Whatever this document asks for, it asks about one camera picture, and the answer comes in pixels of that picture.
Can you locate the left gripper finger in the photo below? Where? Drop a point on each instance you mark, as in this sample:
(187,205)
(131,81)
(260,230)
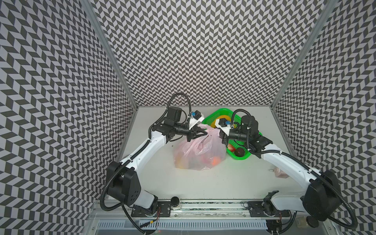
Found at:
(199,131)
(196,136)

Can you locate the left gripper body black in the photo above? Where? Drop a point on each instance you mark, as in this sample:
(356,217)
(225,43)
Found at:
(182,129)

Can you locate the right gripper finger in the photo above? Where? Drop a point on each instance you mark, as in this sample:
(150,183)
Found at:
(223,132)
(225,140)

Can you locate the pink plastic bag peach print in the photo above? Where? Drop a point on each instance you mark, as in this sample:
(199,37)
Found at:
(198,154)

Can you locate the large orange fake orange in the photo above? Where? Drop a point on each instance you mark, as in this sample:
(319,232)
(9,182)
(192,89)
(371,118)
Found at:
(216,161)

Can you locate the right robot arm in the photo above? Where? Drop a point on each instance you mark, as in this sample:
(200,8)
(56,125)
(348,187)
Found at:
(320,196)

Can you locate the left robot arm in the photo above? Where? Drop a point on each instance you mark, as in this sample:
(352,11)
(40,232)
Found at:
(123,187)

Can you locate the dark fake plum right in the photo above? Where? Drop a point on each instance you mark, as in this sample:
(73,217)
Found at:
(240,152)

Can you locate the green plastic basket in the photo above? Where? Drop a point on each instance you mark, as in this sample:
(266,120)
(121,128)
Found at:
(238,131)

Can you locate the white ribbed vent strip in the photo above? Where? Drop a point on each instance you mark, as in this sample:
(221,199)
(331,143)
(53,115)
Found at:
(189,225)

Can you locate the black round cap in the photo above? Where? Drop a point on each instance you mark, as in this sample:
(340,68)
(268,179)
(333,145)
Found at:
(312,222)

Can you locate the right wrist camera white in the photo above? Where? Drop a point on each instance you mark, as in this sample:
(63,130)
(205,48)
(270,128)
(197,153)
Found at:
(223,123)

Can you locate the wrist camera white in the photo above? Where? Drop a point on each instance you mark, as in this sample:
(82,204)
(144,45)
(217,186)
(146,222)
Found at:
(223,123)
(195,118)

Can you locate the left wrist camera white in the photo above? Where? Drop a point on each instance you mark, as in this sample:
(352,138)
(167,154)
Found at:
(195,118)

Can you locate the pink object near wall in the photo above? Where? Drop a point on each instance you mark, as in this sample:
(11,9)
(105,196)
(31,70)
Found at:
(279,173)

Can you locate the black knob on rail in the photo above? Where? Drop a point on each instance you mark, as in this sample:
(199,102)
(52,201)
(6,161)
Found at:
(175,201)

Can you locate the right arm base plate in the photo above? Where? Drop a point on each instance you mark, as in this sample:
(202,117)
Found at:
(265,208)

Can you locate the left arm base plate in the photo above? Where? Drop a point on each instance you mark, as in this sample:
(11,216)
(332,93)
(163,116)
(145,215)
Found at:
(162,208)

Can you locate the aluminium front rail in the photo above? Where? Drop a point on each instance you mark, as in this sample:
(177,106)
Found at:
(210,209)

